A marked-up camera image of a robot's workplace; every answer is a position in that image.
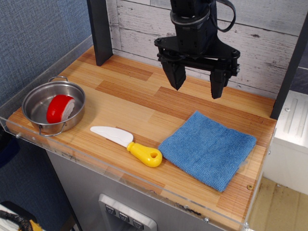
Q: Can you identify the small steel pot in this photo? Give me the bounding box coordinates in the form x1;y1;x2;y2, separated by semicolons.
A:
22;76;86;137

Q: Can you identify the dark right frame post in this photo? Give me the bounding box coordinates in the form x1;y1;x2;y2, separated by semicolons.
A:
270;15;308;120

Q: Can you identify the silver dispenser button panel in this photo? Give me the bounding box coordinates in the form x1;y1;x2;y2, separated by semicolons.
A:
98;193;157;231

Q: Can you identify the red white toy food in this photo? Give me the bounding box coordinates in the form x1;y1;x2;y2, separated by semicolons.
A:
46;95;75;124

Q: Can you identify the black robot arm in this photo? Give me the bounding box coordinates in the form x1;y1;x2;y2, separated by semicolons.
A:
154;0;240;99

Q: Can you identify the yellow object bottom left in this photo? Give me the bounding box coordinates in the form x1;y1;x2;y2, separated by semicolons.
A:
26;220;44;231

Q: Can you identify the dark frame post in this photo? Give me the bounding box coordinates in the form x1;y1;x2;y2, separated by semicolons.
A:
87;0;113;66
270;15;308;120

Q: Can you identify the dark left frame post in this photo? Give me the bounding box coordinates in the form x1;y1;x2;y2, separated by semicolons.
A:
87;0;113;66

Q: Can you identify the clear acrylic table guard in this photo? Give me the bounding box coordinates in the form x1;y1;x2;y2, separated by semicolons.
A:
0;38;276;231

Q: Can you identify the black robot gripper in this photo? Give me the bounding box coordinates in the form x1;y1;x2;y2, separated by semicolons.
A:
154;14;240;99

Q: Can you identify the blue cloth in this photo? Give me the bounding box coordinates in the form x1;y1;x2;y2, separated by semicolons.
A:
158;111;257;192

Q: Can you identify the white grooved side cabinet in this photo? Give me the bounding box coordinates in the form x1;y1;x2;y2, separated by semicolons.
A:
263;90;308;194

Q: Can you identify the yellow handled toy knife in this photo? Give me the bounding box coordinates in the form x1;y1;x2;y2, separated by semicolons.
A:
90;126;163;167

